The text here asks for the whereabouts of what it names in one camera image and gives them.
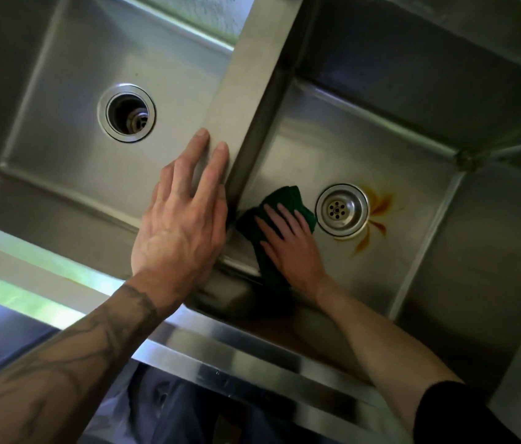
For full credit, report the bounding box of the black shirt sleeve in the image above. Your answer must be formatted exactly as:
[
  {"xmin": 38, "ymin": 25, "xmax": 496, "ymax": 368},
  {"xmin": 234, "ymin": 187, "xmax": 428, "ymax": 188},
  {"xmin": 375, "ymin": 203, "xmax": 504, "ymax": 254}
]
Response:
[{"xmin": 413, "ymin": 381, "xmax": 521, "ymax": 444}]

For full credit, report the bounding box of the person's left forearm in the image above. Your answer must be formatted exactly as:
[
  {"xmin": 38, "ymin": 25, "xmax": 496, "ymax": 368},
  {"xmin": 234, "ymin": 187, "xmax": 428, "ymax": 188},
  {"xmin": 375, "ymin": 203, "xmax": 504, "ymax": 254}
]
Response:
[{"xmin": 0, "ymin": 272, "xmax": 183, "ymax": 444}]

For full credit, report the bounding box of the person's right hand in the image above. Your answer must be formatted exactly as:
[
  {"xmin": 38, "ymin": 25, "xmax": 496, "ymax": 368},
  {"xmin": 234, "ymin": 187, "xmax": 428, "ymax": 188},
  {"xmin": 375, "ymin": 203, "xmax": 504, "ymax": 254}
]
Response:
[{"xmin": 254, "ymin": 203, "xmax": 331, "ymax": 302}]

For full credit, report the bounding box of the green scouring cloth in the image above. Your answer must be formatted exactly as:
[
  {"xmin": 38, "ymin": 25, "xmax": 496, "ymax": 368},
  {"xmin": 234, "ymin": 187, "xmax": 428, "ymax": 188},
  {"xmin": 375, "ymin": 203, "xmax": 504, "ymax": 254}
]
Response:
[{"xmin": 235, "ymin": 185, "xmax": 318, "ymax": 292}]

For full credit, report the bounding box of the person's left hand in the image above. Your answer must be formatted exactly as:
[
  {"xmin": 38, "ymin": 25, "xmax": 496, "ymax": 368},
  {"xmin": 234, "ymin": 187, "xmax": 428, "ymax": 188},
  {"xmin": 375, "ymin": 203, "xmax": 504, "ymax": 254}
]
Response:
[{"xmin": 130, "ymin": 128, "xmax": 230, "ymax": 308}]

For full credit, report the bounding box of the person's right forearm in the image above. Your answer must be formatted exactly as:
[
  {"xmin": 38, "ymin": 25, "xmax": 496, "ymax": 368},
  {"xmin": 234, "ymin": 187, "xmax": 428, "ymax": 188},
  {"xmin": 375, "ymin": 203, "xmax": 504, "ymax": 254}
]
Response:
[{"xmin": 314, "ymin": 277, "xmax": 463, "ymax": 435}]

